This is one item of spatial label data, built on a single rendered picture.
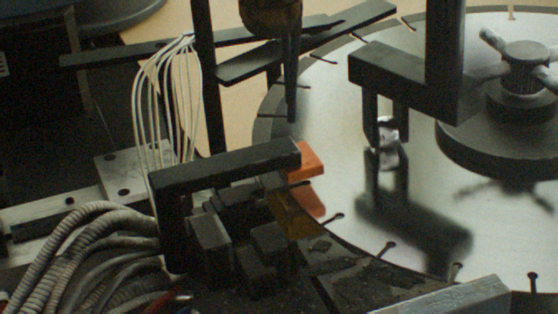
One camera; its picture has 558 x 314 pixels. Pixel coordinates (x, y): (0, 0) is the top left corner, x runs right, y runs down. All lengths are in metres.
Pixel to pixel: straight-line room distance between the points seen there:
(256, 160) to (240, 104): 0.50
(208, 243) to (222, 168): 0.06
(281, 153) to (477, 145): 0.12
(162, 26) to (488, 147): 0.72
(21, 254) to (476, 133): 0.34
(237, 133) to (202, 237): 0.41
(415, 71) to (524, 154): 0.09
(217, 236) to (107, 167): 0.16
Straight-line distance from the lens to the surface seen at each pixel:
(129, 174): 0.74
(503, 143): 0.62
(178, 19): 1.27
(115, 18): 1.24
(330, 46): 0.75
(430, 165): 0.61
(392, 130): 0.62
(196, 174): 0.56
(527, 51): 0.63
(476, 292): 0.45
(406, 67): 0.58
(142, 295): 0.60
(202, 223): 0.63
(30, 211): 0.78
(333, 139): 0.64
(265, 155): 0.57
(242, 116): 1.05
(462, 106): 0.56
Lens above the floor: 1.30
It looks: 34 degrees down
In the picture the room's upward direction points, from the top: 5 degrees counter-clockwise
